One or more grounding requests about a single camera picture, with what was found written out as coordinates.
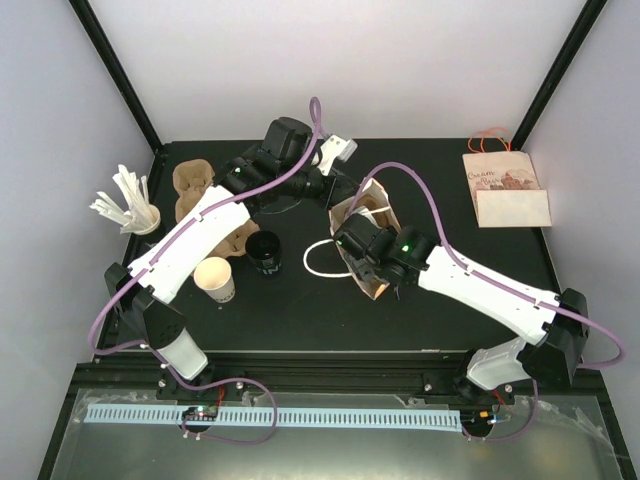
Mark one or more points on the black right frame post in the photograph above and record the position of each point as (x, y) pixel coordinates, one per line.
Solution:
(577, 35)

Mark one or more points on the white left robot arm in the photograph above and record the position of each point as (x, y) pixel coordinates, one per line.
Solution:
(293, 159)

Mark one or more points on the cup of white wrapped stirrers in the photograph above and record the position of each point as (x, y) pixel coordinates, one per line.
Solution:
(140, 217)

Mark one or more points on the black frame post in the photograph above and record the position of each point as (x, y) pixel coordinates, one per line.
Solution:
(103, 47)
(577, 35)

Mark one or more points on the stack of black cup lids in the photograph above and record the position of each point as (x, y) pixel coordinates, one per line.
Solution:
(264, 251)

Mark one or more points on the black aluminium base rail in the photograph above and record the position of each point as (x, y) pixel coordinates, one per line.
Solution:
(426, 375)

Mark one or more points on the stack of pulp cup carriers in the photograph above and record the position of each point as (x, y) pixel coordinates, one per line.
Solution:
(190, 181)

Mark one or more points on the printed paper bag orange handles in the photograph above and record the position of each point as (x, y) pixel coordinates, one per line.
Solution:
(503, 184)

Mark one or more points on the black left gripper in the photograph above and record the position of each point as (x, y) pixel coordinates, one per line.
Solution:
(339, 181)

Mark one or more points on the brown pulp cup carrier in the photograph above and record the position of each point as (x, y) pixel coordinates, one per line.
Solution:
(233, 245)

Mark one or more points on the black left frame post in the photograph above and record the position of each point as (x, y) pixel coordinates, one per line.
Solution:
(103, 47)

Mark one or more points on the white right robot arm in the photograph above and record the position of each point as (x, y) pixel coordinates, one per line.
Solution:
(549, 341)

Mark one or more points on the white paper coffee cup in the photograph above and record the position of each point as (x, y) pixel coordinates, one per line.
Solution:
(214, 276)

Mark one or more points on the light blue cable duct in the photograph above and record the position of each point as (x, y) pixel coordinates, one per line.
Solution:
(283, 417)

